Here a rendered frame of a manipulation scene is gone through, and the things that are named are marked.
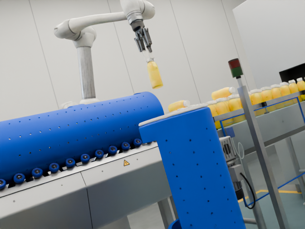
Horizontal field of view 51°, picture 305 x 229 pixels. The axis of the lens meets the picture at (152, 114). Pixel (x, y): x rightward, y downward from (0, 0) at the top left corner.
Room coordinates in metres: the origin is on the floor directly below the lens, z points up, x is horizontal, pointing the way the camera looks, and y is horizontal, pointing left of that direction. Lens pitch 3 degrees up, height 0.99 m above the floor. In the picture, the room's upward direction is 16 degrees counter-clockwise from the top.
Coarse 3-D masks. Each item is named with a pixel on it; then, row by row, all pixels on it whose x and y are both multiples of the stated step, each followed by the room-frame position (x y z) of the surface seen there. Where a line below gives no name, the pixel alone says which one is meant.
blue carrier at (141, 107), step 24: (144, 96) 1.75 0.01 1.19; (24, 120) 1.39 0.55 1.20; (48, 120) 1.43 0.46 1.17; (72, 120) 1.47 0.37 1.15; (96, 120) 1.53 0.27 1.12; (120, 120) 1.60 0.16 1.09; (144, 120) 1.68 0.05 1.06; (0, 144) 1.28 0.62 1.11; (24, 144) 1.33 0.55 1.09; (48, 144) 1.39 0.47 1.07; (72, 144) 1.45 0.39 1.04; (96, 144) 1.54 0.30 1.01; (120, 144) 1.64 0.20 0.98; (0, 168) 1.29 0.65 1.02; (24, 168) 1.35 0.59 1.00; (48, 168) 1.44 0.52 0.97
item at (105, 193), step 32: (128, 160) 1.61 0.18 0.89; (160, 160) 1.69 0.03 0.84; (32, 192) 1.34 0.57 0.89; (64, 192) 1.40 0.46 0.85; (96, 192) 1.49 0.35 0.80; (128, 192) 1.60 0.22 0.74; (160, 192) 1.73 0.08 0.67; (0, 224) 1.25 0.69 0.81; (32, 224) 1.33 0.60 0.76; (64, 224) 1.42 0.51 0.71; (96, 224) 1.52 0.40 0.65
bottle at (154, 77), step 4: (152, 60) 1.81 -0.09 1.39; (148, 64) 1.80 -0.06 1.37; (152, 64) 1.79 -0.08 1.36; (156, 64) 1.81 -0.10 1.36; (148, 68) 1.80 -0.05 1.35; (152, 68) 1.79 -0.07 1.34; (156, 68) 1.79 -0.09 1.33; (148, 72) 1.80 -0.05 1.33; (152, 72) 1.79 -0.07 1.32; (156, 72) 1.79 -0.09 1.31; (152, 76) 1.79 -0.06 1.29; (156, 76) 1.78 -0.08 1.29; (160, 76) 1.80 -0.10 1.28; (152, 80) 1.79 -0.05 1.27; (156, 80) 1.78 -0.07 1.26; (160, 80) 1.79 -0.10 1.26; (152, 84) 1.79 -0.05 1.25; (156, 84) 1.78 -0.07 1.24; (160, 84) 1.78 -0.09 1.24; (152, 88) 1.80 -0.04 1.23; (156, 88) 1.83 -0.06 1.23
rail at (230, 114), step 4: (296, 92) 2.36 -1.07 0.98; (300, 92) 2.39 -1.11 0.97; (284, 96) 2.27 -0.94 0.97; (288, 96) 2.30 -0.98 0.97; (292, 96) 2.33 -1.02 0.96; (268, 100) 2.16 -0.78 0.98; (272, 100) 2.19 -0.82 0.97; (276, 100) 2.21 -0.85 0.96; (280, 100) 2.24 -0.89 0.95; (256, 104) 2.09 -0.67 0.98; (260, 104) 2.11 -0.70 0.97; (268, 104) 2.16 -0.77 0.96; (256, 108) 2.08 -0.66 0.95; (228, 112) 1.94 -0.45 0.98; (232, 112) 1.95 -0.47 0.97; (236, 112) 1.97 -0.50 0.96; (240, 112) 1.99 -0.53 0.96; (216, 116) 1.88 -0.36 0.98; (220, 116) 1.89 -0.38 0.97; (224, 116) 1.91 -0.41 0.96; (228, 116) 1.93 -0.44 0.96; (216, 120) 1.87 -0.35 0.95
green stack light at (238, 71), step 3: (240, 66) 1.78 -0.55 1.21; (231, 69) 1.79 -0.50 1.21; (234, 69) 1.78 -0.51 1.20; (237, 69) 1.78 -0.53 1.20; (240, 69) 1.78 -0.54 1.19; (231, 72) 1.80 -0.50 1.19; (234, 72) 1.78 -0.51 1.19; (237, 72) 1.78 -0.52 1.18; (240, 72) 1.78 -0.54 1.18; (234, 75) 1.79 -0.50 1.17; (237, 75) 1.78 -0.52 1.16; (240, 75) 1.80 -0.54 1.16
